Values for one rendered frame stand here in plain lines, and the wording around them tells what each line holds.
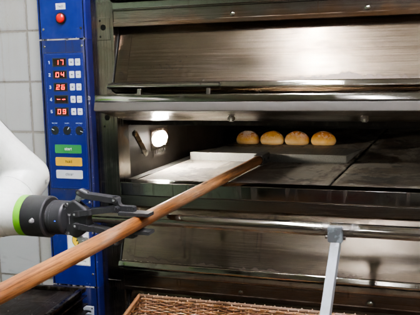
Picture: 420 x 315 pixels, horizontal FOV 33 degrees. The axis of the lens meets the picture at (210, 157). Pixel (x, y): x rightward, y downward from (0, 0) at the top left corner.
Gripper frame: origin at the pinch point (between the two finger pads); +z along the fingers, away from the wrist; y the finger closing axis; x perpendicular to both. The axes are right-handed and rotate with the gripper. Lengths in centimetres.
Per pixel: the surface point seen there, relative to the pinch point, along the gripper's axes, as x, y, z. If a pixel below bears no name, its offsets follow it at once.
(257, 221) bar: -16.8, 2.3, 21.5
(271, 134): -147, -3, -10
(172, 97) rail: -39.4, -24.1, -7.8
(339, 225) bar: -17.1, 2.1, 39.8
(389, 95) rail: -40, -24, 47
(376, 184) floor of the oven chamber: -65, 1, 42
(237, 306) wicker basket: -50, 35, 6
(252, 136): -147, -2, -18
